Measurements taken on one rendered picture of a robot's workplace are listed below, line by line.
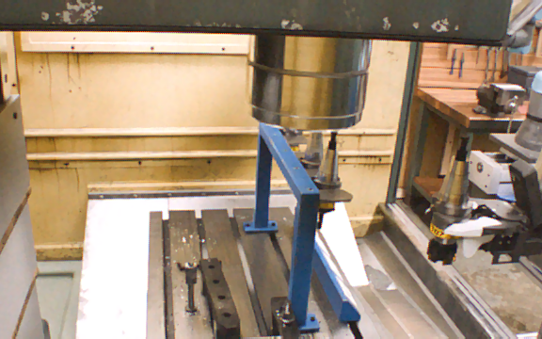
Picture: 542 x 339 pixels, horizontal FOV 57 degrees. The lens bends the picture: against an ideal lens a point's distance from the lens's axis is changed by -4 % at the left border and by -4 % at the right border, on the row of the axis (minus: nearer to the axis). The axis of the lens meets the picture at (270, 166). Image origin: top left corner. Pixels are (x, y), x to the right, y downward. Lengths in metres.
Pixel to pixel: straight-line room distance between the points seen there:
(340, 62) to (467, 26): 0.15
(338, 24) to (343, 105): 0.12
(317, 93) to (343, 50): 0.06
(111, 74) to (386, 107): 0.93
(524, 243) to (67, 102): 1.36
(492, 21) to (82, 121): 1.37
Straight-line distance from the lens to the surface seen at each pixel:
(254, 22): 0.54
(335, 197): 1.03
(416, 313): 1.61
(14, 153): 0.91
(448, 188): 0.81
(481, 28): 0.64
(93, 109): 1.74
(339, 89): 0.63
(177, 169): 1.80
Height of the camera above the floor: 1.64
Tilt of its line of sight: 22 degrees down
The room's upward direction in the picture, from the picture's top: 4 degrees clockwise
